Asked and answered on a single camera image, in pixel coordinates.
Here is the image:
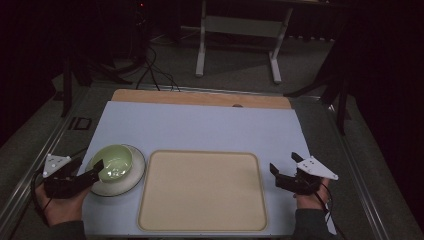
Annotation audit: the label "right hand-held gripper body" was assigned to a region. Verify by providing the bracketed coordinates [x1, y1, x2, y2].
[274, 155, 340, 196]

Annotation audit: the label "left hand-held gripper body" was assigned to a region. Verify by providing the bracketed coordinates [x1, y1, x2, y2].
[42, 153, 98, 200]

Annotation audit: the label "green bowl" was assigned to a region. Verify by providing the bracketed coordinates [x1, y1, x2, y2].
[91, 144, 134, 183]

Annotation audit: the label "person's right hand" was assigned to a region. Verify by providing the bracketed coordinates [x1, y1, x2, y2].
[292, 177, 332, 212]

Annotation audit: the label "person's left hand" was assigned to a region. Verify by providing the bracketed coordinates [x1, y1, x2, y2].
[34, 182, 92, 228]

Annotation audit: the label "white plate with dark rim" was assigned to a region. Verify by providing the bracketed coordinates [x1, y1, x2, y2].
[85, 144, 147, 198]

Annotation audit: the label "black floor socket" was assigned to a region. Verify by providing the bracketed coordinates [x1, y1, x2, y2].
[67, 116, 93, 132]

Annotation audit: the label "beige tray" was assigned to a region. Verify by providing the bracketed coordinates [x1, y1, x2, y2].
[136, 149, 269, 234]

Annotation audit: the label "black stand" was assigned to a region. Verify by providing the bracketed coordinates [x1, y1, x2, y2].
[59, 54, 134, 118]
[283, 29, 354, 137]

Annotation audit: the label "pale blue table mat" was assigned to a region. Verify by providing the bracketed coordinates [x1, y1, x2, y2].
[80, 100, 338, 238]

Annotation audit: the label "left hand-held gripper black cable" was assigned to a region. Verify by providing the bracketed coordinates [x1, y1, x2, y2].
[29, 168, 54, 228]

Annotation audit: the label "hand-held gripper black cable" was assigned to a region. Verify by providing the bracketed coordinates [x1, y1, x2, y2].
[29, 168, 54, 228]
[313, 181, 349, 240]

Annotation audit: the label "right hand-held gripper black cable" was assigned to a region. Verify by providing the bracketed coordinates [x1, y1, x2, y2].
[313, 181, 349, 240]

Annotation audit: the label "metal floor rail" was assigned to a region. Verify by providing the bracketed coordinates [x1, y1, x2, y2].
[324, 99, 393, 240]
[0, 84, 93, 234]

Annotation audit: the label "black floor cables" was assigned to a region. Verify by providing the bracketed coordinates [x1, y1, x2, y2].
[134, 44, 182, 93]

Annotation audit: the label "white metal table frame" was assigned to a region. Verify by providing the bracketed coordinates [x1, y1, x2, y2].
[194, 0, 295, 85]

